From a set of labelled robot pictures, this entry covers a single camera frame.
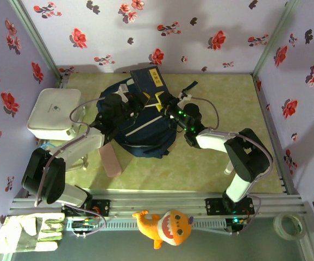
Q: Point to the dark blue book yellow label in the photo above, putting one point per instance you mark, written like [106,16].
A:
[146,79]

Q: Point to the navy blue backpack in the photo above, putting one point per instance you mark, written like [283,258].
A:
[146,136]

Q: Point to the pink pencil case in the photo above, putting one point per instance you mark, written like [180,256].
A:
[110,160]

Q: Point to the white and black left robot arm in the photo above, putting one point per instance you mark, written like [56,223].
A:
[75,146]

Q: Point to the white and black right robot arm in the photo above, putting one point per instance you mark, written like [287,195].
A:
[214,138]

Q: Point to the white plastic box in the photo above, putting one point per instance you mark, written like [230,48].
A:
[53,108]

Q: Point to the blue stethoscope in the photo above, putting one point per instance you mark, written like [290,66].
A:
[78,166]

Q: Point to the white tube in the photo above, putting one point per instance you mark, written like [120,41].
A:
[227,170]

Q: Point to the orange shark plush toy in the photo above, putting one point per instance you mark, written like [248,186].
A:
[170,225]

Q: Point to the small controller board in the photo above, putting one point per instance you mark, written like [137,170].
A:
[83,224]
[237,223]

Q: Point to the clear tape roll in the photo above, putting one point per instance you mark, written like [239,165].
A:
[277,227]

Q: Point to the white and green work glove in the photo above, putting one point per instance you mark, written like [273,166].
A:
[24,233]

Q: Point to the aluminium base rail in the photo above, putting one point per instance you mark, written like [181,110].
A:
[157,204]

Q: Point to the grey metal frame post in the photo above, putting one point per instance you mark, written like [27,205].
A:
[275,35]
[36,36]

